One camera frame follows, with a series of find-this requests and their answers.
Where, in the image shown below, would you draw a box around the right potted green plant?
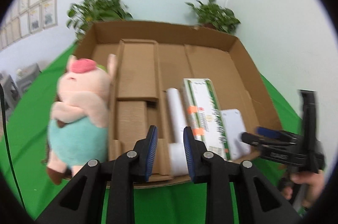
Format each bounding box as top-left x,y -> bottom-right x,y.
185,0 -> 241,35

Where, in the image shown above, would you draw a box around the narrow brown cardboard tray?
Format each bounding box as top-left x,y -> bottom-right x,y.
108,39 -> 173,183

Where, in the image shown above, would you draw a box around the white scale device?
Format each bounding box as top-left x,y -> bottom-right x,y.
221,109 -> 251,161

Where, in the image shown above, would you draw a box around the green white medicine box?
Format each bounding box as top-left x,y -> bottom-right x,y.
182,78 -> 232,161

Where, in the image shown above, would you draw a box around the white hair dryer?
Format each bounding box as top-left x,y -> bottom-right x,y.
166,88 -> 188,177

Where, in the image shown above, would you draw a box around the potted green plant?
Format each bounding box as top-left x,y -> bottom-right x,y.
66,0 -> 133,40
185,0 -> 241,35

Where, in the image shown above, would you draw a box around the grey stools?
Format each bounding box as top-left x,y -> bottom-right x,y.
1,63 -> 41,115

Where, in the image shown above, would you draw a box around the black cable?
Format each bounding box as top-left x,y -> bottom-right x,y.
0,82 -> 27,212

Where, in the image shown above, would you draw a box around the pink pig plush toy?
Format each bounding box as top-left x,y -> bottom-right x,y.
46,54 -> 117,184

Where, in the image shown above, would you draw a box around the person right hand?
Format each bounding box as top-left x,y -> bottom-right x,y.
290,170 -> 325,209

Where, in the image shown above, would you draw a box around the framed certificates on wall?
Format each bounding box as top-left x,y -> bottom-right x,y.
1,0 -> 58,50

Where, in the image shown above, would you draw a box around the green table cloth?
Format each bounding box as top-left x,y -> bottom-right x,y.
0,43 -> 304,224

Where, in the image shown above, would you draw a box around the left potted green plant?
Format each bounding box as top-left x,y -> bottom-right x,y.
66,0 -> 133,40

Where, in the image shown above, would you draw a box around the large open cardboard box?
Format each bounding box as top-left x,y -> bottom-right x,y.
71,21 -> 281,188

